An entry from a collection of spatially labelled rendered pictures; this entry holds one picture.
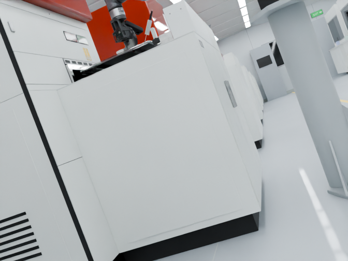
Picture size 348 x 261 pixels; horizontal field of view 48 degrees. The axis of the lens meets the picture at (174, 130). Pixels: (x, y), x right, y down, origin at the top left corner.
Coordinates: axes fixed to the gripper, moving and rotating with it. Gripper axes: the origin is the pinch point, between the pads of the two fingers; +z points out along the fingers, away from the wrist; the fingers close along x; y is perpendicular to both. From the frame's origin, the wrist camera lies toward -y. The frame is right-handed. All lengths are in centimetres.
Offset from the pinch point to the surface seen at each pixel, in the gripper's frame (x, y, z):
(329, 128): 77, -14, 65
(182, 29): 48, 19, 6
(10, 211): -12, 83, 49
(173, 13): 47, 19, -1
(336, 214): 79, 12, 92
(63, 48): -9.6, 34.0, -11.0
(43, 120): 10, 69, 22
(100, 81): 18.3, 42.8, 13.3
